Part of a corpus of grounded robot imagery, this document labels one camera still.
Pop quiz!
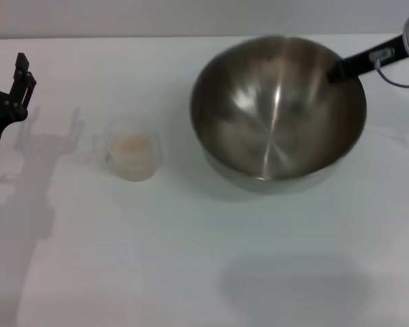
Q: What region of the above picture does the stainless steel bowl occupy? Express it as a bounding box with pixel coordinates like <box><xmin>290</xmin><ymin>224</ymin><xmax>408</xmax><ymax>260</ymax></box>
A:
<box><xmin>190</xmin><ymin>33</ymin><xmax>368</xmax><ymax>196</ymax></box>

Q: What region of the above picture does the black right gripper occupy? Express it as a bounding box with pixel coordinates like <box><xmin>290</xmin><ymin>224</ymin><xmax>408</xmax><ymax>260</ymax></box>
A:
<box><xmin>327</xmin><ymin>33</ymin><xmax>409</xmax><ymax>85</ymax></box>

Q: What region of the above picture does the clear plastic measuring cup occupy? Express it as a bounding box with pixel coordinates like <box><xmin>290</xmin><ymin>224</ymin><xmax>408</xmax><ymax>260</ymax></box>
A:
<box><xmin>91</xmin><ymin>117</ymin><xmax>163</xmax><ymax>183</ymax></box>

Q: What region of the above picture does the blue cable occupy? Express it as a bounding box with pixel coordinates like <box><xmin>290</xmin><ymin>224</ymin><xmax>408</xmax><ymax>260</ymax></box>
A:
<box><xmin>374</xmin><ymin>58</ymin><xmax>409</xmax><ymax>89</ymax></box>

